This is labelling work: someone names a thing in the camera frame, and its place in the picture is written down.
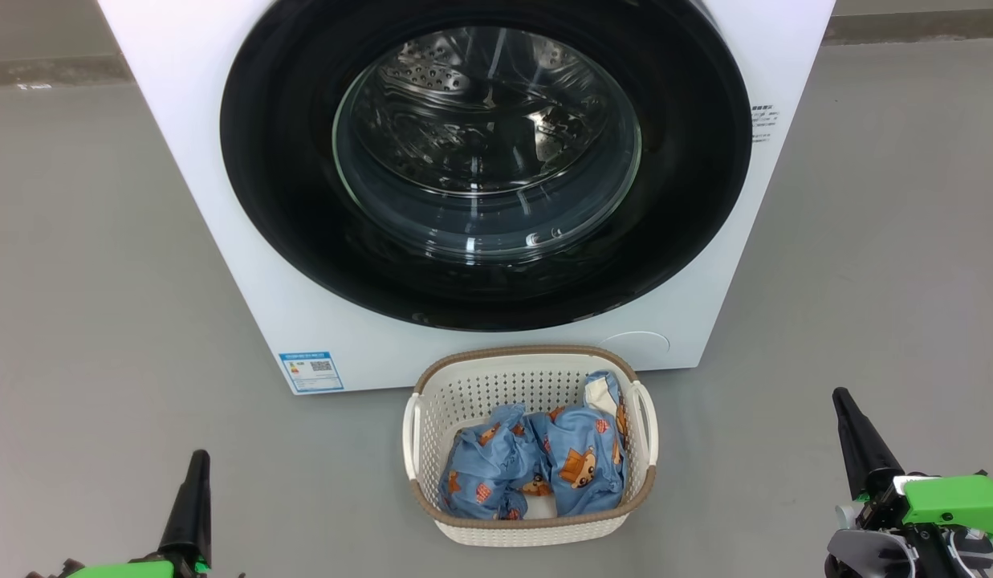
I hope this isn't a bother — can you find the printed warning text label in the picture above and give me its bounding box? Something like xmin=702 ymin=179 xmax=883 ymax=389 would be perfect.
xmin=749 ymin=103 xmax=782 ymax=145

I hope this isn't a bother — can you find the blue patterned garment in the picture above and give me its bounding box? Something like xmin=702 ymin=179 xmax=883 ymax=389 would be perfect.
xmin=438 ymin=404 xmax=547 ymax=520

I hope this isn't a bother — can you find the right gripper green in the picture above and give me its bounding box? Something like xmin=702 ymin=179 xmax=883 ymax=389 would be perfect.
xmin=825 ymin=388 xmax=993 ymax=578

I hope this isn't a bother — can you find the blue energy label sticker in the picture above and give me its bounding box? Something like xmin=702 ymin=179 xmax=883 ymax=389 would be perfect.
xmin=279 ymin=351 xmax=344 ymax=393

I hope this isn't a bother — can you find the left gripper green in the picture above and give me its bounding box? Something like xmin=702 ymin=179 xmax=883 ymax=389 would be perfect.
xmin=26 ymin=450 xmax=244 ymax=578

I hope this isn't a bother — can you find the white front-load washing machine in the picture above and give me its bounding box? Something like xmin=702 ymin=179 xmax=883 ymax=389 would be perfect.
xmin=97 ymin=0 xmax=836 ymax=396

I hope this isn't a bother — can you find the blue patterned cloth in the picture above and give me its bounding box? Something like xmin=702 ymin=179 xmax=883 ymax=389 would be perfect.
xmin=535 ymin=370 xmax=630 ymax=516

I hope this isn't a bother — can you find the round drain filter cover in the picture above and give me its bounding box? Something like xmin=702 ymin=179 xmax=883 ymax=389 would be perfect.
xmin=599 ymin=331 xmax=671 ymax=372

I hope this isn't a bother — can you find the cream plastic laundry basket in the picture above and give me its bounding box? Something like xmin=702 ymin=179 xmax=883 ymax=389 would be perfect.
xmin=401 ymin=345 xmax=659 ymax=548

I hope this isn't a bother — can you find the black round washer door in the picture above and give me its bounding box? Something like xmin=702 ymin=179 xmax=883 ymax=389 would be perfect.
xmin=220 ymin=0 xmax=752 ymax=332

